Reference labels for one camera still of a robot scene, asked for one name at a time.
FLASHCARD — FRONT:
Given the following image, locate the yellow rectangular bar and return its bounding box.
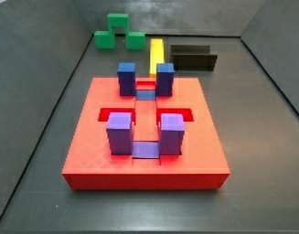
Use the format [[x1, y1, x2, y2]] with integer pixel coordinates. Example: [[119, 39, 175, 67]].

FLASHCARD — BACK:
[[149, 38, 164, 78]]

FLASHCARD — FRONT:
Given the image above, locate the red board with slots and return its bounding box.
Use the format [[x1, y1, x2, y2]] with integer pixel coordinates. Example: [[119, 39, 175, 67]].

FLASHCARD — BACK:
[[62, 78, 229, 190]]

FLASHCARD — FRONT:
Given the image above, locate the purple U-shaped block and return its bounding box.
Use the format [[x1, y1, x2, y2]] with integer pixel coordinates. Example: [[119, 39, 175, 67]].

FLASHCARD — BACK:
[[107, 112, 184, 159]]

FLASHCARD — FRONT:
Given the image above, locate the dark blue U-shaped block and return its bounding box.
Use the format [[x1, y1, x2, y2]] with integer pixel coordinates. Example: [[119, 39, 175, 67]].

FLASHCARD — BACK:
[[117, 63, 175, 97]]

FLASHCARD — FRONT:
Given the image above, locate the black U-shaped block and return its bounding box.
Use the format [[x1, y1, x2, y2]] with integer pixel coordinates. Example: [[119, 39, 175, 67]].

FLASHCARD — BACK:
[[169, 45, 217, 71]]

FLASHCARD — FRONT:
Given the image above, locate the green arch block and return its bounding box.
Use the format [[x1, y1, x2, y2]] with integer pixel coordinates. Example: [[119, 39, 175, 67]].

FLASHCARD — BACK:
[[93, 13, 145, 49]]

